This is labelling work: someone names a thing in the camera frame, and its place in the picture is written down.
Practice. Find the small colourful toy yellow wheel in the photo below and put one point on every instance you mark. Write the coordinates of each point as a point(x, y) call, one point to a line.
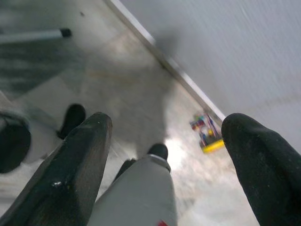
point(211, 147)

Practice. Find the pale table leg black foot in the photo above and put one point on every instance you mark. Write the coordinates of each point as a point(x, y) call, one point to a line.
point(35, 35)

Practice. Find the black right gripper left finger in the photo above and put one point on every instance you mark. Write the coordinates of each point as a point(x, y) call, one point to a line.
point(65, 176)

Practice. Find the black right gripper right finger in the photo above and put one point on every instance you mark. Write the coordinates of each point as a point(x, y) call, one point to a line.
point(268, 174)

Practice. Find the white baseboard strip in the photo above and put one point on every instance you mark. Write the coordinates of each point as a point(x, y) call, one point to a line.
point(174, 68)

